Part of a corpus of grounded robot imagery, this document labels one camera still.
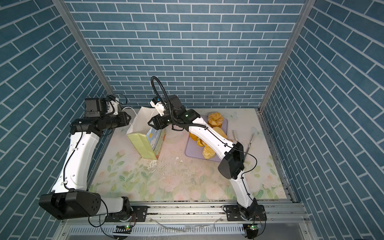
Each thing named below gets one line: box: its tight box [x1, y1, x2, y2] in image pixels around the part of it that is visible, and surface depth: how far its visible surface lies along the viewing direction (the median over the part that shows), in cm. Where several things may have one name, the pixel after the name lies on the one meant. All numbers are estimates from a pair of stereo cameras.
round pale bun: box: [202, 145, 216, 160], surface depth 93 cm
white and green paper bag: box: [126, 106, 167, 160], surface depth 82 cm
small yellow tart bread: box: [196, 138, 207, 147], surface depth 96 cm
